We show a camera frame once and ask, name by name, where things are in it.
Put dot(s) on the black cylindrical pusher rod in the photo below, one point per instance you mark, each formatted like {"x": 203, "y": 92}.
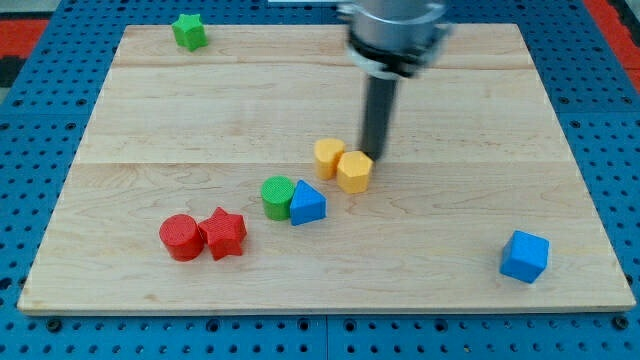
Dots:
{"x": 378, "y": 108}

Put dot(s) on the yellow heart block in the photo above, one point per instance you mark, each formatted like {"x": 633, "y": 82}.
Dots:
{"x": 327, "y": 153}

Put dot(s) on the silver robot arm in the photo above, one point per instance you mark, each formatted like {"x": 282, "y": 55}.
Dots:
{"x": 390, "y": 40}

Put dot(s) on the wooden board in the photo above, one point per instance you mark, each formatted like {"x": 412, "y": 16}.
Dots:
{"x": 474, "y": 152}

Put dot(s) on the yellow hexagon block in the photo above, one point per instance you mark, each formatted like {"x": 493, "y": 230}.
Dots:
{"x": 353, "y": 172}

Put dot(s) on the blue triangle block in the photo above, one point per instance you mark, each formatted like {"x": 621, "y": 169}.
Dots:
{"x": 307, "y": 205}

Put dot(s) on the green cylinder block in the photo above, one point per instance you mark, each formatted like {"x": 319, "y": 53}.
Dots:
{"x": 277, "y": 193}

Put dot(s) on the green star block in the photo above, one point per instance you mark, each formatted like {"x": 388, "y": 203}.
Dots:
{"x": 189, "y": 31}

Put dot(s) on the red star block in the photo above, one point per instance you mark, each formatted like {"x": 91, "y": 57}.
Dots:
{"x": 223, "y": 233}

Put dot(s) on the blue cube block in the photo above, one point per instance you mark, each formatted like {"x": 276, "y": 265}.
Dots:
{"x": 524, "y": 257}

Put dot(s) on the red cylinder block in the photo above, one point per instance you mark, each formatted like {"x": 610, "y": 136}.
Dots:
{"x": 181, "y": 237}

